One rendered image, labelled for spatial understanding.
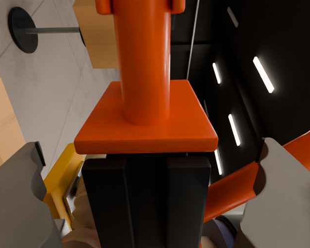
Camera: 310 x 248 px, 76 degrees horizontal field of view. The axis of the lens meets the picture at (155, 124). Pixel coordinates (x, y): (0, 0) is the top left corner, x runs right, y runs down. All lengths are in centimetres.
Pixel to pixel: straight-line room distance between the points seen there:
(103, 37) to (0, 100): 109
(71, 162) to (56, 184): 4
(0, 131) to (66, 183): 87
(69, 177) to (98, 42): 176
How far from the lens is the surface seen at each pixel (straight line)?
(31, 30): 237
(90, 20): 190
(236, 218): 32
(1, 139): 114
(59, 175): 27
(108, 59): 207
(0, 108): 114
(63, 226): 22
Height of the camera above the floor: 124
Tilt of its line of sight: level
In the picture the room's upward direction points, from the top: 89 degrees clockwise
